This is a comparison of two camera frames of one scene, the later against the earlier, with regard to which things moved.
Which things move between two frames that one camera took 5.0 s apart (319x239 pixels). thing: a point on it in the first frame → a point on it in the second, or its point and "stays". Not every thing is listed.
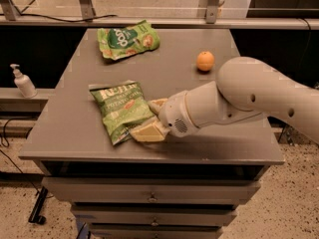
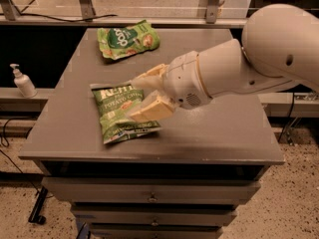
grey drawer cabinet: [187, 186] stays
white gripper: [173, 113] → [183, 80]
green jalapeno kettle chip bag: [122, 105] stays
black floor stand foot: [35, 216] stays
